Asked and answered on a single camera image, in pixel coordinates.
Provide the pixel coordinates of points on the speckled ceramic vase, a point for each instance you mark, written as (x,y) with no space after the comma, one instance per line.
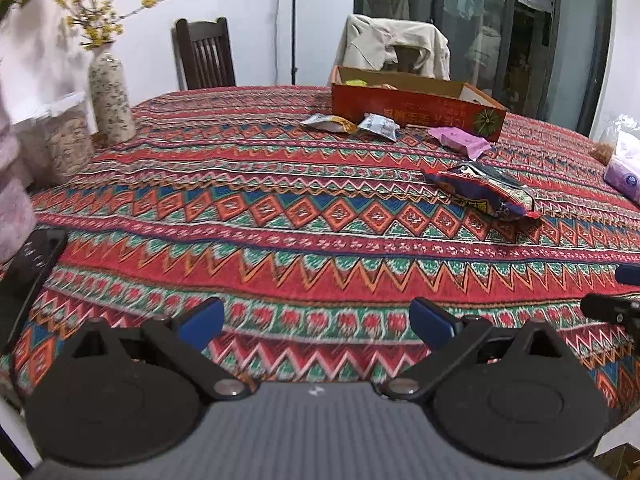
(111,100)

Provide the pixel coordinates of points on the dark wooden slatted chair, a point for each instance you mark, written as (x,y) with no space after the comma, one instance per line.
(206,55)

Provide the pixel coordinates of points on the black framed glass door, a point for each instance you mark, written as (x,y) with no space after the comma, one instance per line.
(480,35)

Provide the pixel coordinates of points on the purple tissue pack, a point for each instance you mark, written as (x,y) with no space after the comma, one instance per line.
(624,170)

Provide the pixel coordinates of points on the black tablet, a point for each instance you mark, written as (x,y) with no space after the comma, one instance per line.
(30,275)

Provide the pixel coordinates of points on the purple red snack packet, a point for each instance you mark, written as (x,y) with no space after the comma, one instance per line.
(480,195)

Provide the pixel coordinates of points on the patterned red tablecloth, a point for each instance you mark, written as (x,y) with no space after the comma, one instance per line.
(300,220)

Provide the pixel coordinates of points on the beige jacket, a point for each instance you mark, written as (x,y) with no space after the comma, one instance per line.
(370,40)

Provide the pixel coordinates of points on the pink fluffy garment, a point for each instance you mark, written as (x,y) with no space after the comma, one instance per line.
(12,185)

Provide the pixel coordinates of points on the pink snack packet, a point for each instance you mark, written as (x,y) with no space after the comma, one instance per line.
(460,141)

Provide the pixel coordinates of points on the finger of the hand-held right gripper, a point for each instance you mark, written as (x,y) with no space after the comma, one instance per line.
(629,275)
(607,307)

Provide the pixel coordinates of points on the clear plastic bag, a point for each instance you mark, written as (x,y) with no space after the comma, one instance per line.
(612,132)

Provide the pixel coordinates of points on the yellow flower branches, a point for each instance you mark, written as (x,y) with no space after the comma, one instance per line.
(97,20)

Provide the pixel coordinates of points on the black light stand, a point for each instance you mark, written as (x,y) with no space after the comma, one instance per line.
(294,20)

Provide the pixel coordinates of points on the brown cardboard carton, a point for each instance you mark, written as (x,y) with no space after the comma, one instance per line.
(620,465)

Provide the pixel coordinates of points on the yellow white snack packet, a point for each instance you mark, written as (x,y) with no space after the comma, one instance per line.
(330,123)

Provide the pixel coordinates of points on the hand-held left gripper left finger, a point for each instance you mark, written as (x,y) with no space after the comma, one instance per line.
(202,322)

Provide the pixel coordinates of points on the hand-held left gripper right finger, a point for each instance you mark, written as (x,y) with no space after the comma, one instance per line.
(430,322)

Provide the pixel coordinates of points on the orange cardboard box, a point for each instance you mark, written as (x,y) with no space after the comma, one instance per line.
(415,105)

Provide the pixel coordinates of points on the wooden chair with woven seat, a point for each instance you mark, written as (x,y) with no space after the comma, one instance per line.
(407,60)

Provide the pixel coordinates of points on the white blue snack packet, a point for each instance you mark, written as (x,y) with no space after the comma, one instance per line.
(380,126)

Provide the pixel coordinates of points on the dark patterned snack packet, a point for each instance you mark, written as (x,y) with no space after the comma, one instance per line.
(500,175)

